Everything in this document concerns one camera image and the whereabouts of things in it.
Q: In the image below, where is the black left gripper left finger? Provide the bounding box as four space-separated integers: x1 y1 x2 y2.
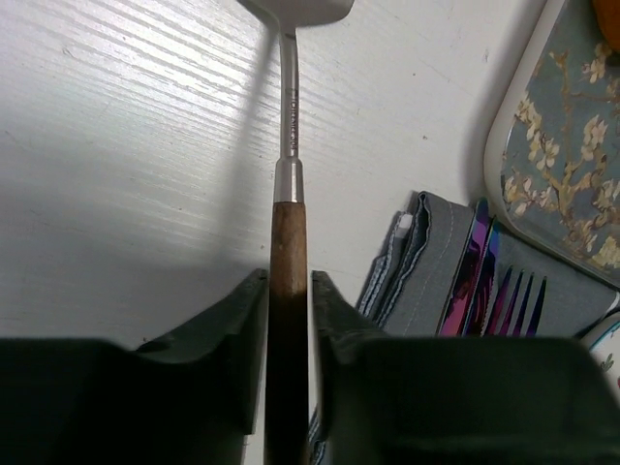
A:
1 269 267 464

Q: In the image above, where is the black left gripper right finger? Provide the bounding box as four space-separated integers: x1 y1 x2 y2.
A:
312 271 619 464

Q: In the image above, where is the steel cake server wooden handle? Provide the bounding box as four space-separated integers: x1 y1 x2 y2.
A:
250 0 354 464

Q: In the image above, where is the blossom pattern grey tray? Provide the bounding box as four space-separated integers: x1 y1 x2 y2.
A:
484 1 619 287

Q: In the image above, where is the round orange sponge cake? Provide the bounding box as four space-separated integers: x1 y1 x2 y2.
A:
592 0 620 52

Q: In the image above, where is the grey cloth placemat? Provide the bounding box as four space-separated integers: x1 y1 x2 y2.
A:
310 192 617 464

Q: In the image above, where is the iridescent knife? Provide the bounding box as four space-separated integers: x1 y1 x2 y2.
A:
437 199 497 336

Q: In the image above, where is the iridescent fork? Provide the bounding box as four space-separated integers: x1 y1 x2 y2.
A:
482 266 547 337

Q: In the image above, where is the watermelon pattern white plate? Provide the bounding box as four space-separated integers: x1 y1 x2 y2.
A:
581 309 619 396

